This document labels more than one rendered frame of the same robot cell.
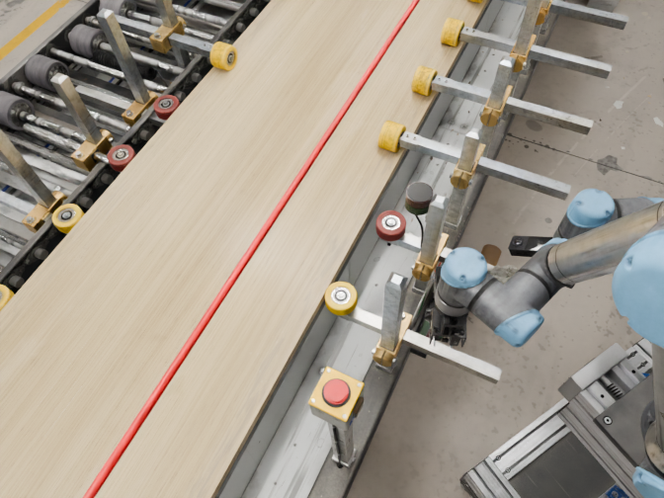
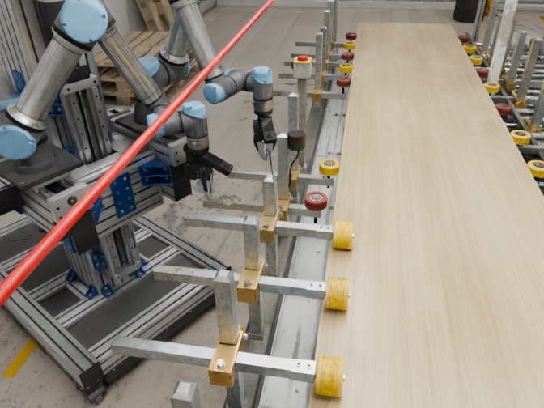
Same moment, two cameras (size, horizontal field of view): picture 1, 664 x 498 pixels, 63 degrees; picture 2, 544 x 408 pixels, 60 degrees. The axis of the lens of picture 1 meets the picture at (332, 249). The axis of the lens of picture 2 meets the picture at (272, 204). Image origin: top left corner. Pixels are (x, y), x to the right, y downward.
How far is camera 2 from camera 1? 2.22 m
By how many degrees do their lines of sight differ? 87
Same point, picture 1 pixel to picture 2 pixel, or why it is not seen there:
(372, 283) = (322, 252)
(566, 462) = (167, 285)
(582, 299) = not seen: outside the picture
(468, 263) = (261, 69)
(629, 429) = not seen: hidden behind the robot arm
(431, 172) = (305, 350)
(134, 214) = (495, 173)
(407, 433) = not seen: hidden behind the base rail
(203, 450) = (359, 120)
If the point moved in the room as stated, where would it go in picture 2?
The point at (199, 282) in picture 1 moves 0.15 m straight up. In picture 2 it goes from (417, 156) to (422, 121)
